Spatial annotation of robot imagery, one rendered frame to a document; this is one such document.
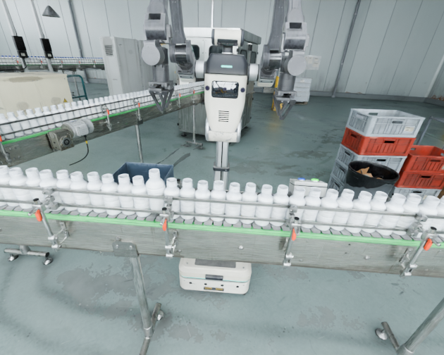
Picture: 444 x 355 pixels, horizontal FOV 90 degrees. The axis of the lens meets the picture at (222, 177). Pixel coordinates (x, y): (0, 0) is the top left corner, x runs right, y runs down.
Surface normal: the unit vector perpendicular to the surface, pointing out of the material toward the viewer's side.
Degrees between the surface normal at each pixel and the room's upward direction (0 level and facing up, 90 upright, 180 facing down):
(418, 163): 90
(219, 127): 90
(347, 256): 90
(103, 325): 0
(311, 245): 90
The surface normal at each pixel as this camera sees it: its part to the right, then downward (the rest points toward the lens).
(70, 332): 0.05, -0.88
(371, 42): -0.06, 0.47
